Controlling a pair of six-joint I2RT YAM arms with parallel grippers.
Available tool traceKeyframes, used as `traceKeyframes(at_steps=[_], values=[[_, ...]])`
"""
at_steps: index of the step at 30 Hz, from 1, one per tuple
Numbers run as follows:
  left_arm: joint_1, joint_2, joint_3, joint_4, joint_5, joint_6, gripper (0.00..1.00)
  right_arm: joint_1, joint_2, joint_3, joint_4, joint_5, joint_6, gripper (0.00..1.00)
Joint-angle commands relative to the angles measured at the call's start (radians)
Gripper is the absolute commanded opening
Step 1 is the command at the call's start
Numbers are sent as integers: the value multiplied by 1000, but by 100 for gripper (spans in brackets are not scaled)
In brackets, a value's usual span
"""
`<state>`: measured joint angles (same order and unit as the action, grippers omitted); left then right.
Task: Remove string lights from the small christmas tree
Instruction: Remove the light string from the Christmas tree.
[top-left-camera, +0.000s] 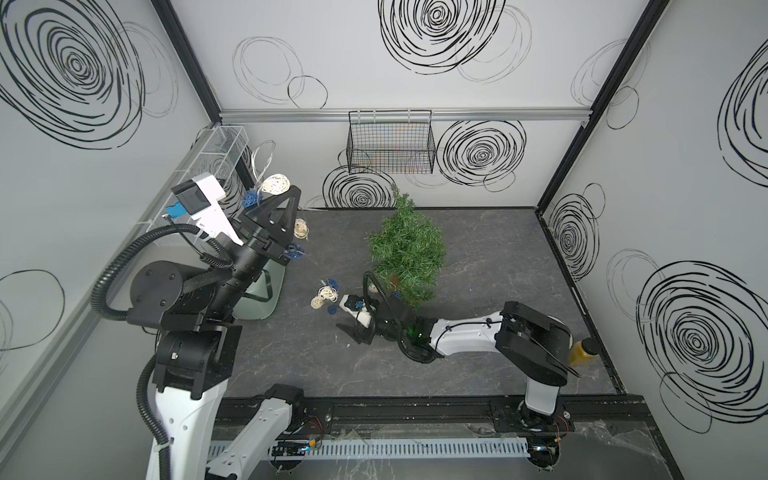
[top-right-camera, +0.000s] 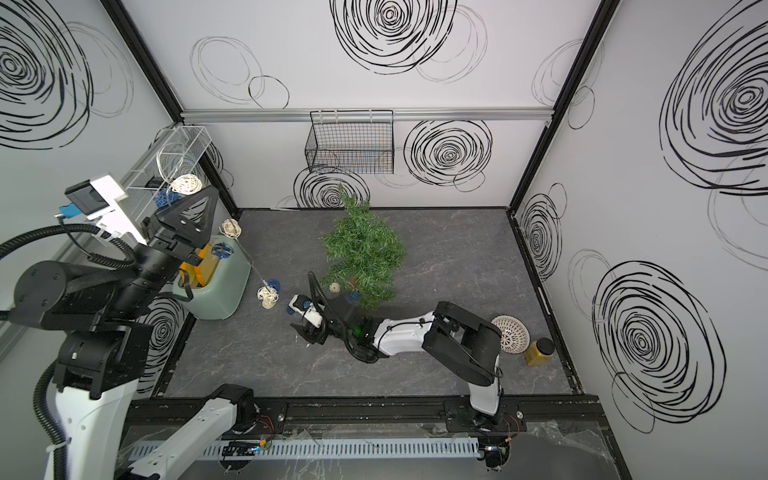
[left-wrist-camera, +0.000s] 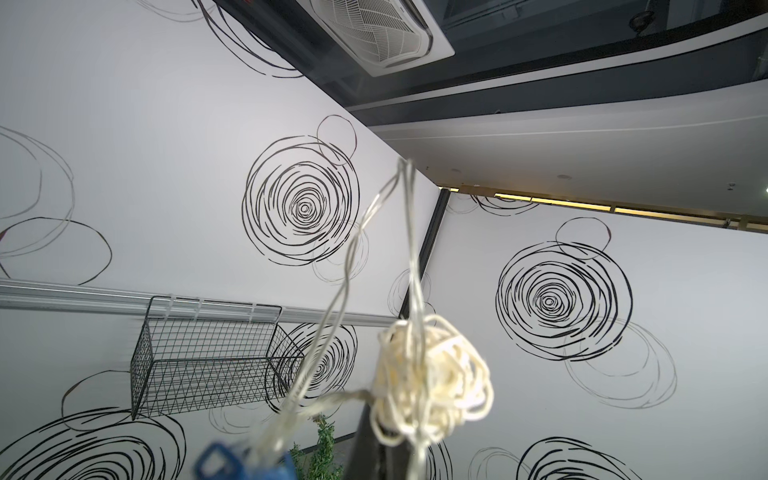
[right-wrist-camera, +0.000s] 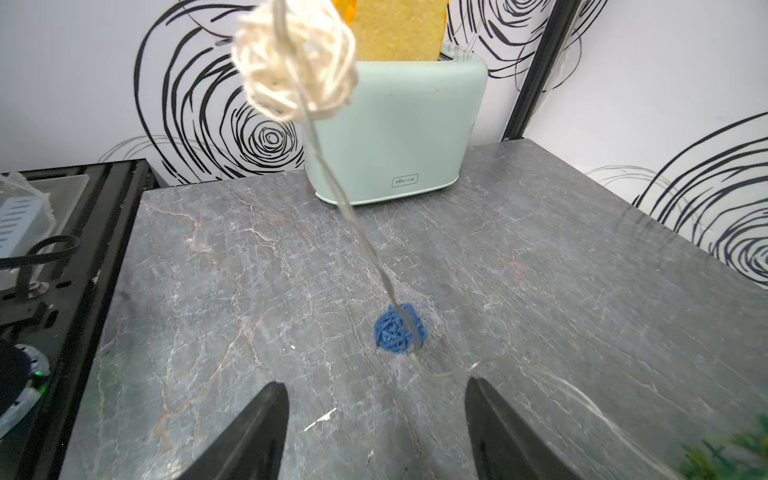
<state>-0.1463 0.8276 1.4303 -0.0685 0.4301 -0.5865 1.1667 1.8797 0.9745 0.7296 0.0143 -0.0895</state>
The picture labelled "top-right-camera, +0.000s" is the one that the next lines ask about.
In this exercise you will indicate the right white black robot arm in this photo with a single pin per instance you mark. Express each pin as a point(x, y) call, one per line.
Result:
point(466, 344)

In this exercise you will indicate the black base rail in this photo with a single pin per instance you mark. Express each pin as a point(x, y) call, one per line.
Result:
point(278, 414)

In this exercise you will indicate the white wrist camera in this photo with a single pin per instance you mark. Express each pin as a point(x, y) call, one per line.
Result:
point(302, 305)
point(99, 201)

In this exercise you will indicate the white round strainer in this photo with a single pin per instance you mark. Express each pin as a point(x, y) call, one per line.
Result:
point(515, 337)

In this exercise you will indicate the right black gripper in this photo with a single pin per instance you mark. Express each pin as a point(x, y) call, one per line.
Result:
point(311, 334)

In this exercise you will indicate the string lights with rattan balls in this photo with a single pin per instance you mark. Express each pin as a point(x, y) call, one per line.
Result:
point(187, 182)

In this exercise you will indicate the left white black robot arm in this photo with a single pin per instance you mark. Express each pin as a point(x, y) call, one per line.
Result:
point(82, 398)

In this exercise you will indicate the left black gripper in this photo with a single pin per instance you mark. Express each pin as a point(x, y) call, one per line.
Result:
point(172, 241)

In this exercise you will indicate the black corner frame post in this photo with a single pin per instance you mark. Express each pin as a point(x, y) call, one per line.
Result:
point(577, 73)

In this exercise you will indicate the white wire wall shelf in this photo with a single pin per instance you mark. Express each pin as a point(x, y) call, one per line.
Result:
point(172, 143)

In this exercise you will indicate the grey slotted cable duct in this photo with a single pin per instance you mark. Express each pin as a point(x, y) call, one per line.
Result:
point(345, 449)

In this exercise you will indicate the aluminium wall rail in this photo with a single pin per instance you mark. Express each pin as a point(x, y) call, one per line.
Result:
point(211, 116)
point(57, 295)

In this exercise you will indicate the black wire wall basket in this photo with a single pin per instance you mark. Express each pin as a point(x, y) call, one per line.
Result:
point(357, 147)

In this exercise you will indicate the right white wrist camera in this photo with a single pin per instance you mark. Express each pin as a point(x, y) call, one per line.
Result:
point(302, 305)

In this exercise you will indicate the aluminium wall rail left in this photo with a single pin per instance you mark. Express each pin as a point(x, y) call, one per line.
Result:
point(57, 295)

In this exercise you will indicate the small green christmas tree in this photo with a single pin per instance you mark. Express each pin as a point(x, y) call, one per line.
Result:
point(363, 252)

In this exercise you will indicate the small black item in shelf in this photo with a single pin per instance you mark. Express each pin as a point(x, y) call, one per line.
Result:
point(155, 183)

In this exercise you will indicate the yellow jar black lid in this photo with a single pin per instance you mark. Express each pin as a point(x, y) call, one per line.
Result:
point(539, 352)

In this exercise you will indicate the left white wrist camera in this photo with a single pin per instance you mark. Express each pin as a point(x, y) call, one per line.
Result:
point(99, 201)

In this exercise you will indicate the black left corner post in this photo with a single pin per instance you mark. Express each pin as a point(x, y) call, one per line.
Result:
point(141, 53)

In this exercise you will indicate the aluminium wall rail back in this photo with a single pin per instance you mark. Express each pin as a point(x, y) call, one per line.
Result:
point(211, 116)

